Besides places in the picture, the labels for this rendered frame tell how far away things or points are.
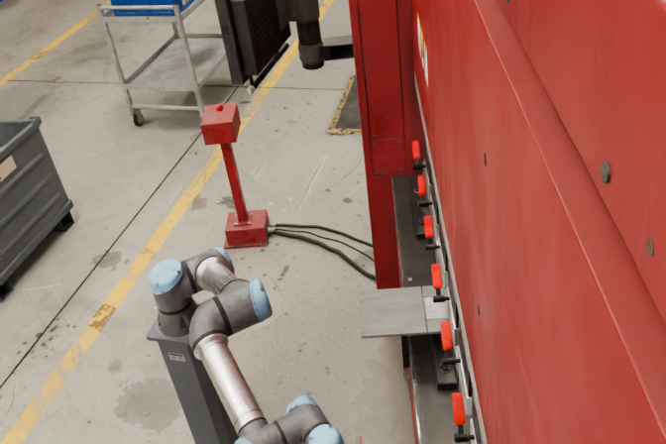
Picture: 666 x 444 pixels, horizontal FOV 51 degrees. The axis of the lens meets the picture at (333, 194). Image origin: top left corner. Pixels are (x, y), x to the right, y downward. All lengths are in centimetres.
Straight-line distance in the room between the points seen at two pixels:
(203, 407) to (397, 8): 156
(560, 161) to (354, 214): 338
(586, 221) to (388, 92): 200
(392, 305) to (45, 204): 271
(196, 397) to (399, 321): 93
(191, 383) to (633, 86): 227
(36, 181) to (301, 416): 283
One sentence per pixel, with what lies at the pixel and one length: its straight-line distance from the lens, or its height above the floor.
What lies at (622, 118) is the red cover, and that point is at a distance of 40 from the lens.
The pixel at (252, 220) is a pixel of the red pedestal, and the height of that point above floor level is 12.
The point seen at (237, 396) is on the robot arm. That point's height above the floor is 109.
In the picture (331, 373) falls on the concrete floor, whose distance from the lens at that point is 318.
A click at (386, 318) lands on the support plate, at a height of 100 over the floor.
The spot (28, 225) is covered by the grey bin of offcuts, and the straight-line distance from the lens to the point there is 420.
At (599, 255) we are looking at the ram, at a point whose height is 206.
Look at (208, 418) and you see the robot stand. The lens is 268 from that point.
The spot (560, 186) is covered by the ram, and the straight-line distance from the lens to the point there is 63.
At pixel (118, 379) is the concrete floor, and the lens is 344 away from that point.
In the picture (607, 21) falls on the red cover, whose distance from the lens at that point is 42.
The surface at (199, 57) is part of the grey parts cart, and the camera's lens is 545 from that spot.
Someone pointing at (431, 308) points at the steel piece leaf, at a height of 100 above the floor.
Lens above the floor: 242
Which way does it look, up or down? 35 degrees down
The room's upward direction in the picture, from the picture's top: 8 degrees counter-clockwise
